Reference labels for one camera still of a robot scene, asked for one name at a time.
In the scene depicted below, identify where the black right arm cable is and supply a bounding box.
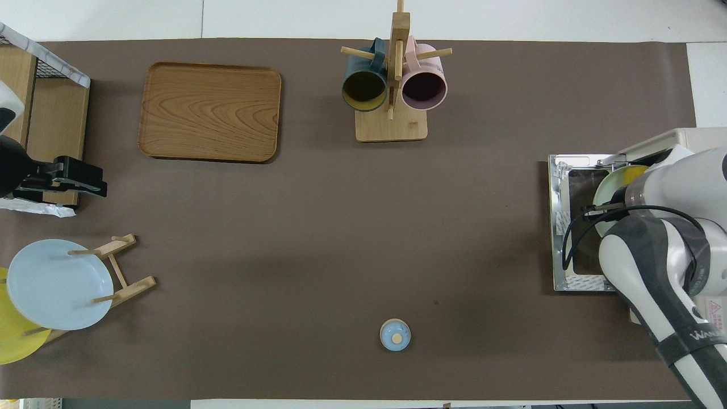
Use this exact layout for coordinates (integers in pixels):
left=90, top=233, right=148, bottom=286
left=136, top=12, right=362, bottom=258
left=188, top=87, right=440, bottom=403
left=562, top=202, right=706, bottom=271

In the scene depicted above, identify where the yellow plate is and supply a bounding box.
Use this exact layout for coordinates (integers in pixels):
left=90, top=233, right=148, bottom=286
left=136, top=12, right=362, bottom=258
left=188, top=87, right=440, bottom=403
left=0, top=267, right=52, bottom=365

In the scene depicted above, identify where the wooden mug rack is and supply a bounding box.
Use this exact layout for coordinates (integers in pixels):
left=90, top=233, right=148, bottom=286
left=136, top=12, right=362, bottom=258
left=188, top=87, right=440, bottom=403
left=341, top=0, right=453, bottom=143

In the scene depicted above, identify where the brown table mat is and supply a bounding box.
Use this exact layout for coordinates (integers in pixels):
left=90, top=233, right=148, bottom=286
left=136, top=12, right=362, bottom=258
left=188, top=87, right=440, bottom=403
left=0, top=39, right=698, bottom=401

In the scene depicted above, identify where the small blue white bell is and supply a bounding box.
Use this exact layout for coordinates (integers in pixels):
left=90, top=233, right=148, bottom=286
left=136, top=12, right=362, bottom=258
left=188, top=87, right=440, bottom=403
left=379, top=318, right=411, bottom=352

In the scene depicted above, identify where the black wire basket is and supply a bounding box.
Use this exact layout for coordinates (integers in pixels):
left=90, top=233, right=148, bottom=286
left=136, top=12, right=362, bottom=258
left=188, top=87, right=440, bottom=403
left=0, top=35, right=72, bottom=80

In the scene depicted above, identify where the glass oven door with handle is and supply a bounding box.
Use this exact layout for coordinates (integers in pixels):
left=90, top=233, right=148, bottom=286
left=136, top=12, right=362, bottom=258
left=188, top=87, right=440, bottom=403
left=548, top=153, right=621, bottom=293

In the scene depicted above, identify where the white checked cloth liner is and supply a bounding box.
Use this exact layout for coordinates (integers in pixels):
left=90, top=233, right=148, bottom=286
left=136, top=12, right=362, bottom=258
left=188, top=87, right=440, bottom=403
left=0, top=23, right=91, bottom=219

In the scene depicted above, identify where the light green plate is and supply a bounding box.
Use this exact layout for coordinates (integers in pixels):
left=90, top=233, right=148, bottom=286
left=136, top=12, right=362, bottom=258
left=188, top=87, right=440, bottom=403
left=592, top=165, right=649, bottom=238

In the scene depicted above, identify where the pink mug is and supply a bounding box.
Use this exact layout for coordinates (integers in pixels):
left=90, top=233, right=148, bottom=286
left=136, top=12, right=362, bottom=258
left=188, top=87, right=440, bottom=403
left=401, top=36, right=449, bottom=111

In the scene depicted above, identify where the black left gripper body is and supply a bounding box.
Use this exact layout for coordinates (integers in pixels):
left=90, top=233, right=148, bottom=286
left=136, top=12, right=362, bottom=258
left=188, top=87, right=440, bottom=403
left=0, top=136, right=58, bottom=199

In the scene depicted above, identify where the wooden plate rack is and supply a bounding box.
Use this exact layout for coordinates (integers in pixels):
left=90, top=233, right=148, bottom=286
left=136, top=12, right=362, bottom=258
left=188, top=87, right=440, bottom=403
left=23, top=233, right=157, bottom=344

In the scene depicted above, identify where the wooden tray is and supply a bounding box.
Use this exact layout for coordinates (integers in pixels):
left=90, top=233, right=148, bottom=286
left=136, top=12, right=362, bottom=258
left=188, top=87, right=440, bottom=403
left=138, top=61, right=282, bottom=164

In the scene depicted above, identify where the wooden shelf box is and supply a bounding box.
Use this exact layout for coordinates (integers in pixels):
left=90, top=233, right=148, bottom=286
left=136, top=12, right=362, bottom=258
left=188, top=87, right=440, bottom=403
left=0, top=45, right=90, bottom=206

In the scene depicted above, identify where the dark teal mug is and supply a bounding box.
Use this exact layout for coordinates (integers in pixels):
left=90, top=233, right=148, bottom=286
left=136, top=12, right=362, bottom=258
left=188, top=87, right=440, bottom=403
left=341, top=38, right=388, bottom=113

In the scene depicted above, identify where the white rounded device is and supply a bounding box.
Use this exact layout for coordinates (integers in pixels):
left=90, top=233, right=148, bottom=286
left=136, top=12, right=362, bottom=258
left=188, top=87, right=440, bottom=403
left=0, top=80, right=27, bottom=136

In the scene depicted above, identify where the light blue plate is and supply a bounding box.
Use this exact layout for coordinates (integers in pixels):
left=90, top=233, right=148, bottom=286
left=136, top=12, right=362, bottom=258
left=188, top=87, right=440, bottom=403
left=7, top=239, right=114, bottom=331

